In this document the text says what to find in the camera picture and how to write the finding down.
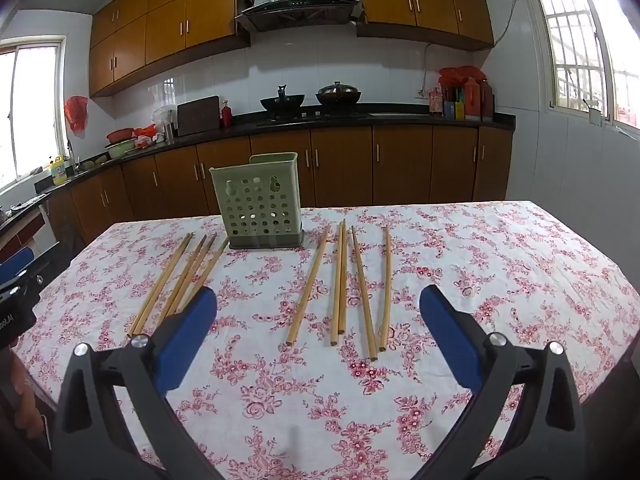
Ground dark cutting board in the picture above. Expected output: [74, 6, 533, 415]
[176, 95, 222, 137]

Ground wall cable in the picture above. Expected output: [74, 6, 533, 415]
[419, 0, 523, 101]

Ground wooden chopstick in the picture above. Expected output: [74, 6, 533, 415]
[286, 226, 332, 346]
[162, 235, 208, 318]
[351, 226, 378, 362]
[379, 225, 392, 352]
[127, 232, 195, 338]
[330, 222, 343, 347]
[170, 232, 219, 317]
[339, 219, 348, 337]
[185, 238, 231, 308]

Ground gas stove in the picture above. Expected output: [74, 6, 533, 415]
[257, 107, 371, 123]

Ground barred window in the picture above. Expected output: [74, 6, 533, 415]
[520, 0, 640, 141]

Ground black open wok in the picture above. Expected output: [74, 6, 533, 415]
[260, 85, 306, 113]

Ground black kitchen countertop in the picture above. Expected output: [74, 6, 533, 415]
[0, 103, 517, 231]

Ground green basin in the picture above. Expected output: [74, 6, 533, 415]
[104, 140, 138, 160]

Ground crumpled red plastic bag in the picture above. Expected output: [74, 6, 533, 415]
[132, 124, 160, 148]

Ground dark wok with lid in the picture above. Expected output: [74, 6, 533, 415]
[316, 81, 362, 106]

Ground sliding window by sink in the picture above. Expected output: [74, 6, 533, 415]
[0, 35, 68, 193]

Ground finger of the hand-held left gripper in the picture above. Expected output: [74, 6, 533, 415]
[0, 247, 37, 293]

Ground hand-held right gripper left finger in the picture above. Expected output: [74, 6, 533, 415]
[50, 287, 226, 480]

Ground red bag over bottles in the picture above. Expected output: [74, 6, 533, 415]
[439, 65, 488, 86]

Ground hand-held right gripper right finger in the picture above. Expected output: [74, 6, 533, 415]
[419, 285, 588, 480]

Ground hanging red plastic bag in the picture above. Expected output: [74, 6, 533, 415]
[64, 95, 90, 136]

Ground red floral tablecloth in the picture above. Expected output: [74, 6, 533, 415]
[20, 200, 640, 480]

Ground wooden base cabinets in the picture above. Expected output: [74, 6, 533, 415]
[47, 125, 513, 256]

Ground wooden wall cabinets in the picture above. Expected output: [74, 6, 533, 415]
[89, 0, 496, 98]

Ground green perforated utensil holder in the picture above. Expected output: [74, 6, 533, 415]
[209, 152, 306, 250]

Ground red oil jug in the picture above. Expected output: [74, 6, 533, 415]
[464, 79, 482, 121]

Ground person's left hand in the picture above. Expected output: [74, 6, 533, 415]
[7, 355, 46, 438]

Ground dark sauce bottle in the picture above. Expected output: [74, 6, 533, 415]
[480, 80, 496, 122]

